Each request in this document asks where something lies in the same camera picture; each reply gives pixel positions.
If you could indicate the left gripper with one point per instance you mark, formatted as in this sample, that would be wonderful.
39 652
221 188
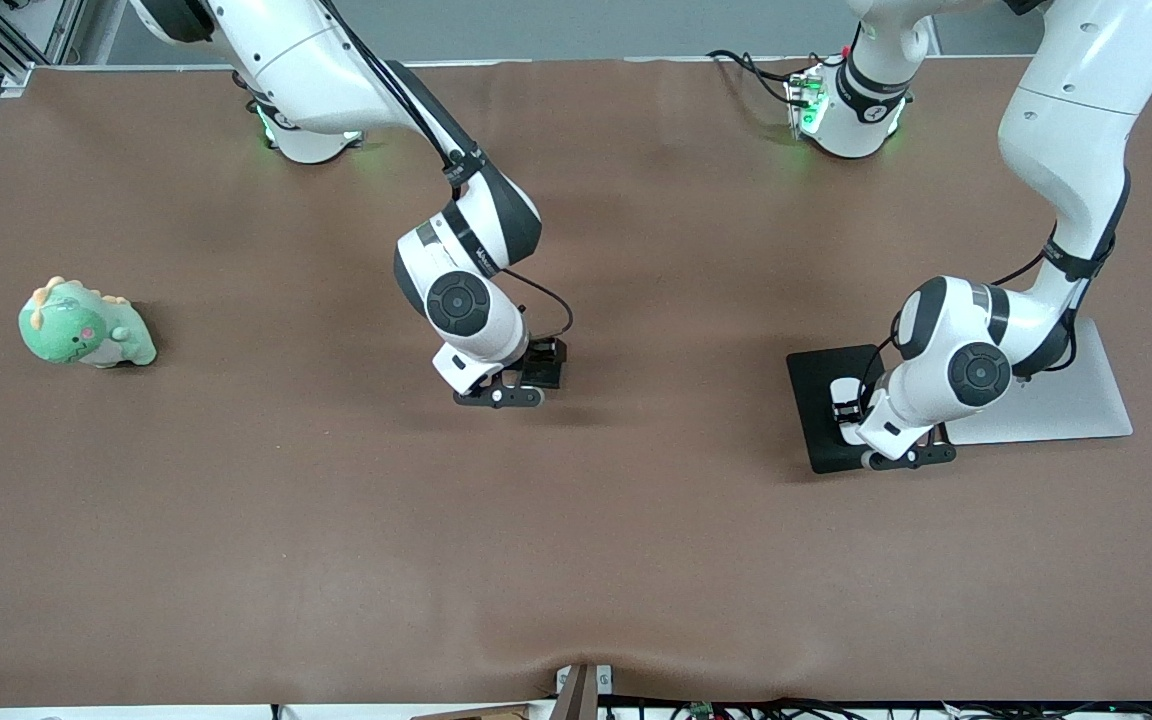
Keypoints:
847 411

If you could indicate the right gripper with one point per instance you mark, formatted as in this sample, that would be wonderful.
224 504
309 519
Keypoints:
543 362

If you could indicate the white computer mouse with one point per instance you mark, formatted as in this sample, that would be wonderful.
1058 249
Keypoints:
844 390

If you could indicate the small black box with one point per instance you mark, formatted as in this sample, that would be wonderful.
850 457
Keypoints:
544 376

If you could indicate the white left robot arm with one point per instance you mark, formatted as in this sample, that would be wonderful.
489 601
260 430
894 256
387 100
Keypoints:
1076 120

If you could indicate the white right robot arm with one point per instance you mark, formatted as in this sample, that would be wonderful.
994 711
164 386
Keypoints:
316 70

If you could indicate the black mouse pad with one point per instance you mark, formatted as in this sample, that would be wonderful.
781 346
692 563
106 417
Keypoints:
811 400

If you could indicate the silver laptop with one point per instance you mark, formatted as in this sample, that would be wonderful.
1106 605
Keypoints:
1086 412

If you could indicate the brown table cover mat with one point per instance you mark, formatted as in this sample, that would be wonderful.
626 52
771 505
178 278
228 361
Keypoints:
336 520

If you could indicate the green dinosaur plush toy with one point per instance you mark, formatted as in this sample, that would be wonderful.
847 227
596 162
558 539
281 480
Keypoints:
66 330

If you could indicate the metal camera stand bracket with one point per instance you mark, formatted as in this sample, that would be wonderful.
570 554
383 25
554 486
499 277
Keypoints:
578 695

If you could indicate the aluminium frame profile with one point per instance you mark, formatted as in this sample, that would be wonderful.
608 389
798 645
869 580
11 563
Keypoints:
61 25

